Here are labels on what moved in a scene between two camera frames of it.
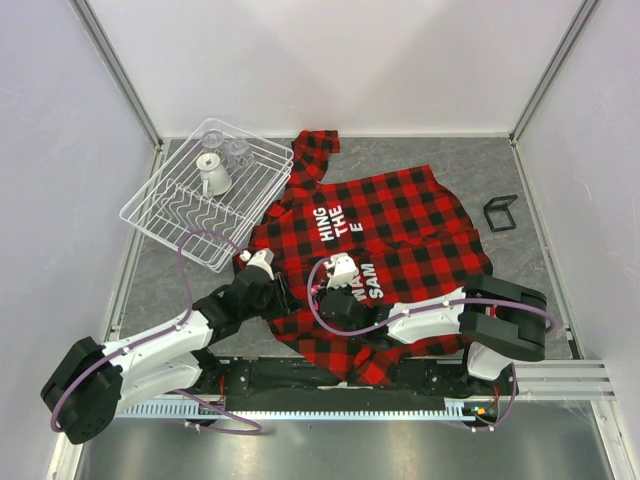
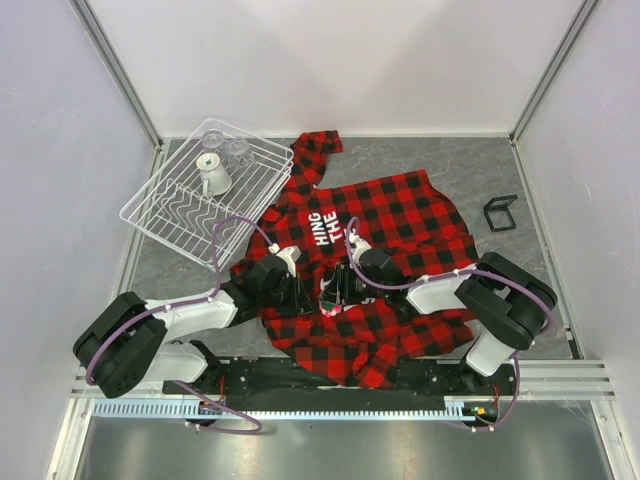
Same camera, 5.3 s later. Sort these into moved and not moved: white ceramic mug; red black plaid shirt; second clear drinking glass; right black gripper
Moved: right black gripper
Not moved: red black plaid shirt; second clear drinking glass; white ceramic mug
